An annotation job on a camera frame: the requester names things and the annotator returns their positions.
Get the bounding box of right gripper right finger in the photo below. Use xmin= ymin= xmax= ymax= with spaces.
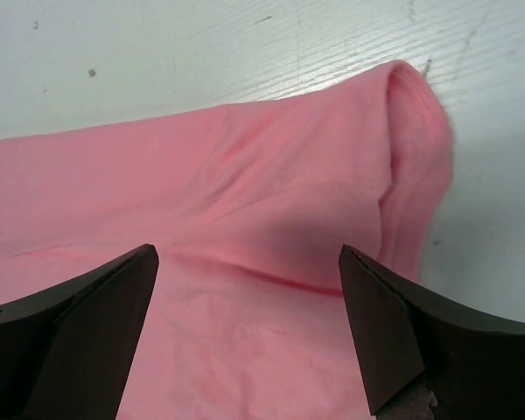
xmin=339 ymin=246 xmax=525 ymax=419

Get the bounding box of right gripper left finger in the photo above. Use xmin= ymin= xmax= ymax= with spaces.
xmin=0 ymin=244 xmax=159 ymax=420

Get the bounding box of pink t shirt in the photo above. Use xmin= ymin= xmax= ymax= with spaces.
xmin=0 ymin=60 xmax=452 ymax=419

